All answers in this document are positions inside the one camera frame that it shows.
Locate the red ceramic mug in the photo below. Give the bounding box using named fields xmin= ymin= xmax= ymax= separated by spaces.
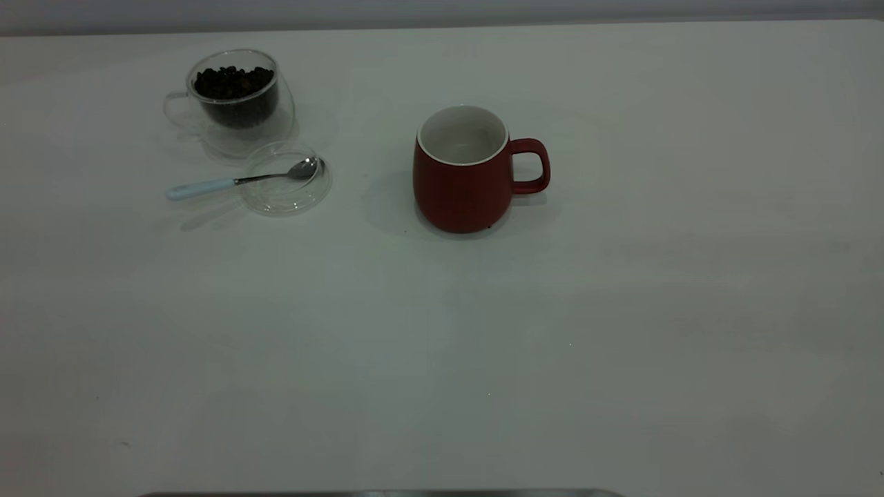
xmin=413 ymin=104 xmax=551 ymax=234

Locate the steel spoon pale blue handle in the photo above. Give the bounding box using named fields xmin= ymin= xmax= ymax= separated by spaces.
xmin=166 ymin=157 xmax=324 ymax=202

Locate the clear round glass lid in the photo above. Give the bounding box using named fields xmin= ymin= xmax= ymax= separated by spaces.
xmin=240 ymin=142 xmax=333 ymax=217

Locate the dark coffee beans pile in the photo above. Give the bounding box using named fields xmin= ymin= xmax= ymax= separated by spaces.
xmin=193 ymin=66 xmax=279 ymax=128

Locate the clear double-wall glass cup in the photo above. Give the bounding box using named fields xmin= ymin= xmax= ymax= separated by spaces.
xmin=164 ymin=48 xmax=296 ymax=159

